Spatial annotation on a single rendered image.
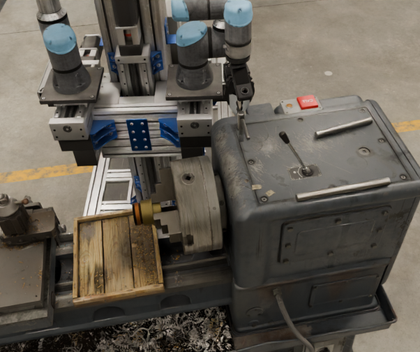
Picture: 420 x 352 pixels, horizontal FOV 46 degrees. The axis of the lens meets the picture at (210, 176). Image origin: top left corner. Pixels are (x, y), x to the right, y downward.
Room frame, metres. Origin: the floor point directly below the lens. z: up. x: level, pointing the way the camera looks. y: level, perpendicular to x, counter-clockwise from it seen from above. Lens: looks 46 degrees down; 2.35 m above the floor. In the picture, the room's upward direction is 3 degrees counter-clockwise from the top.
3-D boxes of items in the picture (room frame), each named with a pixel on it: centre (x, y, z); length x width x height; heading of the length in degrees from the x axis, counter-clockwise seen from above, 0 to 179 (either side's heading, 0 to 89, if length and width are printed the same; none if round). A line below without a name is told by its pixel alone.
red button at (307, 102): (1.36, -0.35, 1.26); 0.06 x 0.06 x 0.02; 8
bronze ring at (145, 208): (1.06, 0.21, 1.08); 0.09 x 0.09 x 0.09; 8
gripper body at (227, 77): (1.25, -0.10, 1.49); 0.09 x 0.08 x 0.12; 8
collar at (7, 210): (1.07, 0.67, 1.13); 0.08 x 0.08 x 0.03
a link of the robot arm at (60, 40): (1.69, 0.54, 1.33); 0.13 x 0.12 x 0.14; 19
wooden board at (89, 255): (1.04, 0.34, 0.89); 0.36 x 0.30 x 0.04; 8
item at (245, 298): (1.15, -0.33, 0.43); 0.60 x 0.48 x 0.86; 98
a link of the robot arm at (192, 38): (1.67, 0.04, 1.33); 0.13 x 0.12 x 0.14; 91
